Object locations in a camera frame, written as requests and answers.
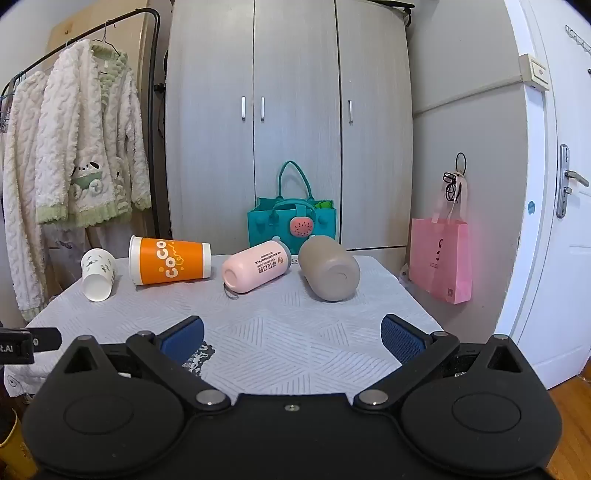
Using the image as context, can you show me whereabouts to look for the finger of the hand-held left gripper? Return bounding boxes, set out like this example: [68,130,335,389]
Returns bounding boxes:
[28,327,62,352]

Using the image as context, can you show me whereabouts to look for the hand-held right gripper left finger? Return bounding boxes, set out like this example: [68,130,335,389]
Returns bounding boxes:
[55,316,232,414]

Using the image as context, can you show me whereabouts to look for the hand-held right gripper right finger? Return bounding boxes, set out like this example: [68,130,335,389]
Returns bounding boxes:
[353,315,529,412]

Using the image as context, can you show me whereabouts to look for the orange CoCo paper cup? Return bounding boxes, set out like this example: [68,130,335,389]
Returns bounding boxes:
[128,235,212,287]

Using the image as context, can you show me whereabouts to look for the white paper cup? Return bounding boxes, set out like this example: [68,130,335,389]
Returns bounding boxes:
[81,248,118,303]

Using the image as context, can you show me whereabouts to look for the grey-brown insulated cup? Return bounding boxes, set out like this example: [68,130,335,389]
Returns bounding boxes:
[297,234,362,303]

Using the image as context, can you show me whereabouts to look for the pink insulated cup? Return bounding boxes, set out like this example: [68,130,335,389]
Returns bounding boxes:
[221,236,293,300]

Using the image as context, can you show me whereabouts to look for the pink shopping bag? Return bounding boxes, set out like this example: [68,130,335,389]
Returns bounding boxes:
[408,178,473,306]

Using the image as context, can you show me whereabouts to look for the yellow object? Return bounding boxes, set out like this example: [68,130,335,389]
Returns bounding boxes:
[0,408,39,479]

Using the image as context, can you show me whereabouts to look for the teal felt handbag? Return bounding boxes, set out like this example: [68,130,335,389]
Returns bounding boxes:
[247,160,338,251]

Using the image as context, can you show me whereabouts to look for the pink watermelon charm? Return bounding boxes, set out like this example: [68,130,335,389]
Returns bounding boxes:
[288,214,317,240]

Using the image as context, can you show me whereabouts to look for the white fluffy robe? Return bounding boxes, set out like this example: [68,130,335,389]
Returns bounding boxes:
[0,69,55,323]

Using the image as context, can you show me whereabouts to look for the white door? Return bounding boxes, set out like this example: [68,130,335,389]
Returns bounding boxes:
[496,0,591,391]

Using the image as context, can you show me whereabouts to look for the black clothes rack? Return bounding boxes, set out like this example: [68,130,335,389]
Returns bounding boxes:
[0,8,167,241]

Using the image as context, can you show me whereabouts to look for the white fluffy green-trimmed jacket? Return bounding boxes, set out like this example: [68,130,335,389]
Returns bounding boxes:
[35,39,153,229]

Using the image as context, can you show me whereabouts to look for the grey wooden wardrobe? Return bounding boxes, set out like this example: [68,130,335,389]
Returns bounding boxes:
[164,0,414,260]

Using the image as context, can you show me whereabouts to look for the black hanging cable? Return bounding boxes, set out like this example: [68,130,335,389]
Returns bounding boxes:
[442,152,468,204]

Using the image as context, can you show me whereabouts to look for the silver door handle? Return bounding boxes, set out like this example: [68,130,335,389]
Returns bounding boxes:
[556,143,591,220]

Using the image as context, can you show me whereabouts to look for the beige wall box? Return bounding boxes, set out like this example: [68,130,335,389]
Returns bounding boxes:
[516,54,551,92]

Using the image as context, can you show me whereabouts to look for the metal wire hanger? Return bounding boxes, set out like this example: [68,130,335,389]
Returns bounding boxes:
[89,20,128,58]

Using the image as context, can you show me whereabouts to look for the white wall hook rail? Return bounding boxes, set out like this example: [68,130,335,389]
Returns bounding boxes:
[565,25,591,54]

